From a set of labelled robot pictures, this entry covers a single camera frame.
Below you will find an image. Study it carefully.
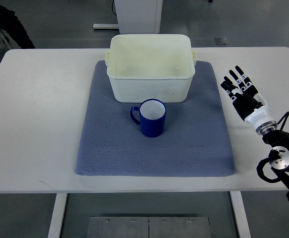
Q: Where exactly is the white table leg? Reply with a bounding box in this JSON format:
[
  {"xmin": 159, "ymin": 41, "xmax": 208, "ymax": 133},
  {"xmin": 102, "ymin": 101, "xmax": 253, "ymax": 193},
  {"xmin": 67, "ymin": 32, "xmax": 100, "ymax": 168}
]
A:
[
  {"xmin": 230, "ymin": 191, "xmax": 251, "ymax": 238},
  {"xmin": 47, "ymin": 193, "xmax": 68, "ymax": 238}
]

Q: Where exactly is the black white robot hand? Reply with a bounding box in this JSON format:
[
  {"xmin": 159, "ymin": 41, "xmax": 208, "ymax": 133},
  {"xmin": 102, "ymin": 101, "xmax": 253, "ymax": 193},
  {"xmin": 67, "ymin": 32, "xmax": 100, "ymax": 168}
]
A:
[{"xmin": 220, "ymin": 65, "xmax": 277, "ymax": 135}]

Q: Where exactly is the left white table leg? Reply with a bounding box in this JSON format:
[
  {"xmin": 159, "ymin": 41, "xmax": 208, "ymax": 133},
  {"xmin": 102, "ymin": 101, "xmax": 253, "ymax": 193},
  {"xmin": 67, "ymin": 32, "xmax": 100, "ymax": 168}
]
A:
[{"xmin": 47, "ymin": 193, "xmax": 68, "ymax": 238}]

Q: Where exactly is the person in dark clothes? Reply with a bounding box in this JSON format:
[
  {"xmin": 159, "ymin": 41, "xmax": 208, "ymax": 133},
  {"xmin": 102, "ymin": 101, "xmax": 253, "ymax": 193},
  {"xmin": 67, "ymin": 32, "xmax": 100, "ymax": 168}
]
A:
[{"xmin": 0, "ymin": 5, "xmax": 35, "ymax": 49}]

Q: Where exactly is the white cabinet with base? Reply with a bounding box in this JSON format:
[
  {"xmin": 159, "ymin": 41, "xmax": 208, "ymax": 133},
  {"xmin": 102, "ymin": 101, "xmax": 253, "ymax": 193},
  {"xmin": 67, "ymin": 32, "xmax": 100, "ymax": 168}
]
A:
[{"xmin": 93, "ymin": 0, "xmax": 163, "ymax": 34}]

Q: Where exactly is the white plastic box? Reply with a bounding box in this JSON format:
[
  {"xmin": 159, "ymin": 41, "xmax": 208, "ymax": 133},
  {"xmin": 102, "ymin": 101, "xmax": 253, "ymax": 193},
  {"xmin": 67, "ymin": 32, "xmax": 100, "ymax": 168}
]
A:
[{"xmin": 105, "ymin": 34, "xmax": 197, "ymax": 103}]

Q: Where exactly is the blue textured mat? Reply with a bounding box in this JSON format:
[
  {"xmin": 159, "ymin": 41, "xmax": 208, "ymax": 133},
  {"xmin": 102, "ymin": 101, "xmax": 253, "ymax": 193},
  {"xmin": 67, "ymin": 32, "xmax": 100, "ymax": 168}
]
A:
[{"xmin": 75, "ymin": 60, "xmax": 235, "ymax": 177}]

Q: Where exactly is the blue mug white inside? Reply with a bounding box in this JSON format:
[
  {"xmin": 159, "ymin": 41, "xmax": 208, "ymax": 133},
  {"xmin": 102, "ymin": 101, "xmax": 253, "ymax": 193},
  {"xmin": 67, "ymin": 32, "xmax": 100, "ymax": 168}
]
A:
[{"xmin": 130, "ymin": 99, "xmax": 166, "ymax": 138}]

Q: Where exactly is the right white table leg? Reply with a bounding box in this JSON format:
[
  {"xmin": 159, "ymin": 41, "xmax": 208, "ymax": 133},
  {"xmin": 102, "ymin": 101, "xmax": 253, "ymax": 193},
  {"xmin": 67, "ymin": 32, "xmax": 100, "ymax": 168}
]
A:
[{"xmin": 230, "ymin": 191, "xmax": 251, "ymax": 238}]

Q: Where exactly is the grey metal floor plate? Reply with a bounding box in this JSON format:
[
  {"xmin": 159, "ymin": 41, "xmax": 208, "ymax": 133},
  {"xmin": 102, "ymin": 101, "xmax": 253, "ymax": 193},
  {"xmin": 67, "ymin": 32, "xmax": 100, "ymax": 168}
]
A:
[{"xmin": 87, "ymin": 216, "xmax": 211, "ymax": 238}]

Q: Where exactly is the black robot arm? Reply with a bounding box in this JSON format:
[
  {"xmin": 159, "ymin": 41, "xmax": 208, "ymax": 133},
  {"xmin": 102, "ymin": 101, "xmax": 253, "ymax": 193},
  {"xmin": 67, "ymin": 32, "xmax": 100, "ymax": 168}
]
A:
[{"xmin": 256, "ymin": 112, "xmax": 289, "ymax": 201}]

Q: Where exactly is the small grey floor hatch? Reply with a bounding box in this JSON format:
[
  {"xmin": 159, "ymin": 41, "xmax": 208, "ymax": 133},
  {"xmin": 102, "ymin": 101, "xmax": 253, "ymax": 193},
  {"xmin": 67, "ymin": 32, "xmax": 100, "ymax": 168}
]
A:
[{"xmin": 214, "ymin": 37, "xmax": 229, "ymax": 46}]

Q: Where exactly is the grey chair frame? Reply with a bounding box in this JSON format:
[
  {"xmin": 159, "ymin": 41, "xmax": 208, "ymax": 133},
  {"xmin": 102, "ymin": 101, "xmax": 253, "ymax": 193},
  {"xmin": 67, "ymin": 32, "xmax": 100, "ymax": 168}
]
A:
[{"xmin": 0, "ymin": 29, "xmax": 13, "ymax": 50}]

